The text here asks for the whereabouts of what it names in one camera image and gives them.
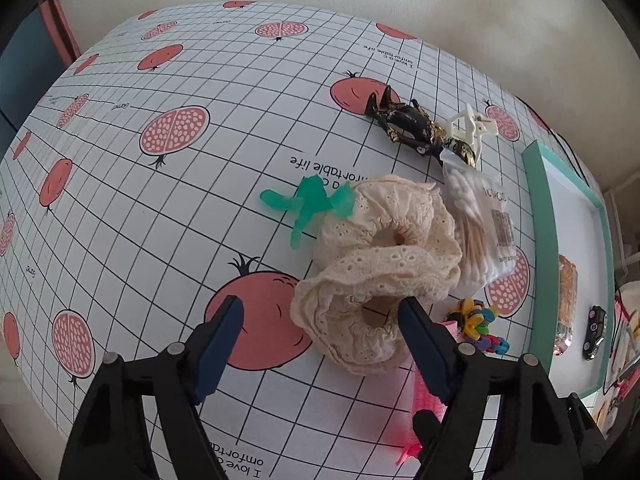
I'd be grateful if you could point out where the pomegranate print grid tablecloth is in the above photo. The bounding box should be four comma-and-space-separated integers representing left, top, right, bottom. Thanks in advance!
0, 1, 606, 480

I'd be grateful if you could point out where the black cable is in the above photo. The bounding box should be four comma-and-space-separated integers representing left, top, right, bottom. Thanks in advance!
547, 127, 586, 181

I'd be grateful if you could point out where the white hair claw clip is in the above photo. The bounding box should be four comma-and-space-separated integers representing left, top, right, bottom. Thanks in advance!
442, 102, 500, 158

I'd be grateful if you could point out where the cotton swab bag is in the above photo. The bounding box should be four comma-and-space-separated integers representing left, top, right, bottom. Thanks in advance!
441, 152, 518, 291

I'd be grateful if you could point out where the green hair claw clip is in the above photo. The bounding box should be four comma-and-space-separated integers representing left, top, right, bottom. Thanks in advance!
260, 175, 358, 250

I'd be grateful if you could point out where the black gold hair clip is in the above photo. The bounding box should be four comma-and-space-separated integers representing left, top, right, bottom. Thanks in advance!
364, 86, 481, 168

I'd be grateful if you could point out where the pastel spiral hair tie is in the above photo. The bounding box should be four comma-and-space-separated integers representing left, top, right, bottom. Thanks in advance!
457, 332, 511, 358

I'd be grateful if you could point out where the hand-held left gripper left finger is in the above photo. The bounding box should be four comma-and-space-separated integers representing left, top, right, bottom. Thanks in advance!
59, 295, 246, 480

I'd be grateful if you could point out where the clear plastic packet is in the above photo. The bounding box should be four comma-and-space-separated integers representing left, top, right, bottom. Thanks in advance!
552, 255, 579, 358

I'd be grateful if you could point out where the pink door frame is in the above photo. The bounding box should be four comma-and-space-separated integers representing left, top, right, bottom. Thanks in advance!
37, 0, 82, 61

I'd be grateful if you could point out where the dark blue door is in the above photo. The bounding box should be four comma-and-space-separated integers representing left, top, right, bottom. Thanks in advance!
0, 5, 68, 128

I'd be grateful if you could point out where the black shiny hair clip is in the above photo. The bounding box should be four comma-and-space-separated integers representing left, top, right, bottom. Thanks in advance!
582, 305, 608, 361

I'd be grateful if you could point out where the teal box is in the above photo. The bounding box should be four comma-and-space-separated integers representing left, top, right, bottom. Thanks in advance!
521, 141, 617, 393

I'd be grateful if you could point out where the cream lace scrunchie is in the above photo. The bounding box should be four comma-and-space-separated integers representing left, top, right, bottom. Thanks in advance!
291, 255, 461, 376
315, 175, 463, 301

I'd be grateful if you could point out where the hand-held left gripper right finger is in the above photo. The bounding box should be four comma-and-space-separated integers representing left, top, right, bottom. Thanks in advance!
397, 296, 586, 480

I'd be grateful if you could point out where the pink plastic packet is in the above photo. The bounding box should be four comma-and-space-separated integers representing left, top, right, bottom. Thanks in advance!
387, 320, 463, 466

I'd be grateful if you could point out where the sunflower hair clip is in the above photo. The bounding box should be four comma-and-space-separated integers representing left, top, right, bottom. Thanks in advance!
446, 298, 501, 343

